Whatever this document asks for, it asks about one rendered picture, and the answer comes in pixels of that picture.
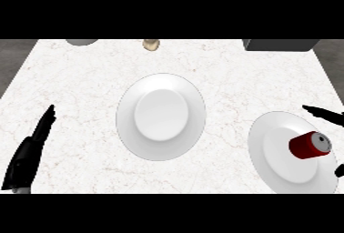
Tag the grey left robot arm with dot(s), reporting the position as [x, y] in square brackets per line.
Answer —
[20, 190]

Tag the red can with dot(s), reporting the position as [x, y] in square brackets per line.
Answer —
[308, 146]

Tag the white plate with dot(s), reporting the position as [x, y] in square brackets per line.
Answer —
[159, 116]
[286, 157]

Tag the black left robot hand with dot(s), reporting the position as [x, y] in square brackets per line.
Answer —
[26, 151]

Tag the grey round object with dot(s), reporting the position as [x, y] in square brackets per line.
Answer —
[81, 42]

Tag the beige object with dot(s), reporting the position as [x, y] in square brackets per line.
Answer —
[150, 45]

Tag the dark grey box appliance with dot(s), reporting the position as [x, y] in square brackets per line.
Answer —
[277, 45]

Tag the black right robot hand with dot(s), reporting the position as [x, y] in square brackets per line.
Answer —
[329, 114]

